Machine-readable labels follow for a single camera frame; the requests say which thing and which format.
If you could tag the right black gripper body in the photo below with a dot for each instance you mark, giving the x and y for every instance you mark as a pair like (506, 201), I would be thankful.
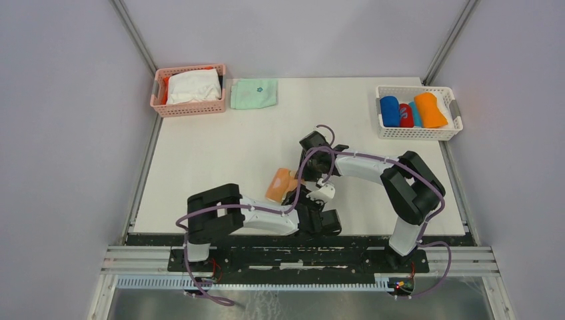
(310, 171)

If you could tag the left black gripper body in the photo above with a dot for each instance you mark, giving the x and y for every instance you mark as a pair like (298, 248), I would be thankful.
(312, 206)

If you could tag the patterned peach towel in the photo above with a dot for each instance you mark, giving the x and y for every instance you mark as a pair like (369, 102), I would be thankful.
(282, 183)

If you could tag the blue microfiber towel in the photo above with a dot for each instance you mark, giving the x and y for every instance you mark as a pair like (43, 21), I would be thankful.
(390, 111)

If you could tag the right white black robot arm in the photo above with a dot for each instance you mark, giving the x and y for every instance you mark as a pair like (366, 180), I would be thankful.
(414, 191)

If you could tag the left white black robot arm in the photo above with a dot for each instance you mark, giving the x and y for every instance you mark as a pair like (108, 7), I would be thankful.
(218, 212)

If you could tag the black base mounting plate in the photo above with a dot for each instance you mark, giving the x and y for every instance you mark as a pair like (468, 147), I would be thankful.
(294, 260)

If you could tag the mint green folded towel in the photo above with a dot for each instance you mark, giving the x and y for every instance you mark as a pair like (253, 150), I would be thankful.
(247, 94)

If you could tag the red rolled towel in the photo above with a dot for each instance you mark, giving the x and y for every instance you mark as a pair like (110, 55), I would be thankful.
(406, 116)

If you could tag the light blue rolled towel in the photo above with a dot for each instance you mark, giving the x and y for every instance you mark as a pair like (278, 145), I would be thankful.
(415, 114)

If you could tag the white plastic basket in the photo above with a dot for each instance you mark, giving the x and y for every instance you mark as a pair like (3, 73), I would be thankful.
(405, 94)

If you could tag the pink plastic basket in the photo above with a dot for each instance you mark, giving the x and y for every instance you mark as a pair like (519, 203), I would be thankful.
(159, 92)

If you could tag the white rolled towel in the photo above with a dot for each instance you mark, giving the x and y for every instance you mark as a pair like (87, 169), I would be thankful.
(445, 111)

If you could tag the white towel in pink basket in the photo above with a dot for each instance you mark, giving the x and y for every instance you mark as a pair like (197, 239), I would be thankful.
(194, 86)

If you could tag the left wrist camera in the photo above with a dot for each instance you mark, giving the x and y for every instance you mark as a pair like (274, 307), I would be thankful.
(325, 191)

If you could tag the white slotted cable duct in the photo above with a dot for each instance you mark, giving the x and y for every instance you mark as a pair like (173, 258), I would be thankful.
(183, 282)

